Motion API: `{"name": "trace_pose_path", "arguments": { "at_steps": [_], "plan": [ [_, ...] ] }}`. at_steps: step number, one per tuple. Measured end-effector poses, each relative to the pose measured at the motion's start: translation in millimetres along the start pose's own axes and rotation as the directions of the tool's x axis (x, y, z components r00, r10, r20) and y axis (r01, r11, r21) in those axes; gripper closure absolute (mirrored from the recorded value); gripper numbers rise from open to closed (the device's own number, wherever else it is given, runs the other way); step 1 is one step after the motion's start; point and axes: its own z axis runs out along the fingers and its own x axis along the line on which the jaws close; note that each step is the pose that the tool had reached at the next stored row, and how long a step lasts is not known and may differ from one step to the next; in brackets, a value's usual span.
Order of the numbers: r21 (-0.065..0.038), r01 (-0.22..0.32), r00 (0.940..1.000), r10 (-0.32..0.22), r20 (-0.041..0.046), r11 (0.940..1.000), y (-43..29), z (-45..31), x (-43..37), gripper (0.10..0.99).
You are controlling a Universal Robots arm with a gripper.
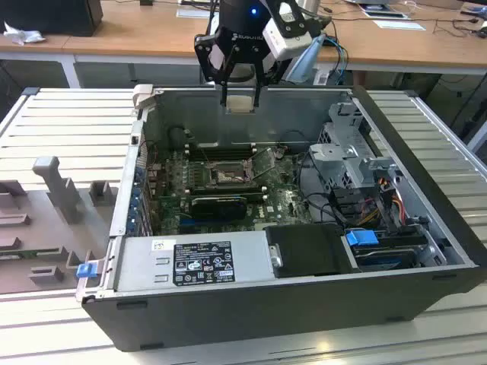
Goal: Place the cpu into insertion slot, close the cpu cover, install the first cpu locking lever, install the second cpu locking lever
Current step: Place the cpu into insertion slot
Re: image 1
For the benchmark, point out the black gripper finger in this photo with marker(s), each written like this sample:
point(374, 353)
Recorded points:
point(207, 57)
point(258, 68)

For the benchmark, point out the silver topped CPU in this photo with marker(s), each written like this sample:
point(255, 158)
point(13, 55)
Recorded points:
point(239, 104)

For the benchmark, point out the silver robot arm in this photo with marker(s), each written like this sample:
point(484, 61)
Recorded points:
point(311, 4)

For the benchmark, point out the black RAM slot bank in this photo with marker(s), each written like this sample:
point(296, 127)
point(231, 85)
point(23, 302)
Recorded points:
point(220, 154)
point(228, 190)

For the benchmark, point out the CPU socket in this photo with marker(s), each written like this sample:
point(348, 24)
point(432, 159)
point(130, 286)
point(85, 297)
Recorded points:
point(224, 175)

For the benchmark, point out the white paper sheet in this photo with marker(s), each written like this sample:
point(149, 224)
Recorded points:
point(194, 13)

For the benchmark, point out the pale blue teach pendant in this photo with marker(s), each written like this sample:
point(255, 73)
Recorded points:
point(304, 64)

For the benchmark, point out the wooden desk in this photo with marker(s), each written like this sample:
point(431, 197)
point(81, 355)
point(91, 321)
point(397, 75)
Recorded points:
point(152, 34)

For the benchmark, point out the small white labelled box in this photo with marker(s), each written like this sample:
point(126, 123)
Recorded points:
point(321, 78)

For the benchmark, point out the grey metal disk bay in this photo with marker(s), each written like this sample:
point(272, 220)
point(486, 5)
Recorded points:
point(338, 159)

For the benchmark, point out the green motherboard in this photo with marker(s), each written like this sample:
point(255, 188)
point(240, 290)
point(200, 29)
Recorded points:
point(281, 194)

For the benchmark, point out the dark flat tablet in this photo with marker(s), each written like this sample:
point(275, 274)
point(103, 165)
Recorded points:
point(384, 15)

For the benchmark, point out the black graphics card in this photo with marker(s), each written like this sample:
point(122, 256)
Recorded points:
point(218, 208)

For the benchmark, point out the pale blue paper sheet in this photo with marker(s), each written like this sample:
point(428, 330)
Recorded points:
point(399, 25)

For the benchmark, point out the black computer tower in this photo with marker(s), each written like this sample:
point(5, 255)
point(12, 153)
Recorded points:
point(49, 15)

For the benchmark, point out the crumpled white paper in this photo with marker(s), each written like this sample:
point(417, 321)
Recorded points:
point(26, 36)

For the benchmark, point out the black plastic shroud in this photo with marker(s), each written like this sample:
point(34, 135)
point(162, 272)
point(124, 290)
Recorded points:
point(308, 251)

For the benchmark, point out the silver shroud latch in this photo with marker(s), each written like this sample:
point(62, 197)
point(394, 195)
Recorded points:
point(275, 258)

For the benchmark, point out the hard disk in blue carrier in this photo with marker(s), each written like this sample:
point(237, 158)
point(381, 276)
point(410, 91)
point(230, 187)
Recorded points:
point(361, 237)

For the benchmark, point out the silver power supply unit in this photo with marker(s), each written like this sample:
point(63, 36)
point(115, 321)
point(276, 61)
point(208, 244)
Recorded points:
point(141, 266)

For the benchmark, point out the grey parts rack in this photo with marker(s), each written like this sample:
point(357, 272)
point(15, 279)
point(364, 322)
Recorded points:
point(45, 232)

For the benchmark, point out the blue case latch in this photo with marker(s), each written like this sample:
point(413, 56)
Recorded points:
point(85, 271)

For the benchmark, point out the dark grey PC case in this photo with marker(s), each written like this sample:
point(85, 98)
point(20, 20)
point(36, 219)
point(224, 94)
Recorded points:
point(228, 319)

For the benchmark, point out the green RAM stick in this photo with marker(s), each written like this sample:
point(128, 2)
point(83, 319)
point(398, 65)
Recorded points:
point(23, 254)

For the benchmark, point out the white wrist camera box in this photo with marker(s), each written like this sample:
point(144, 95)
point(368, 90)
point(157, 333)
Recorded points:
point(289, 45)

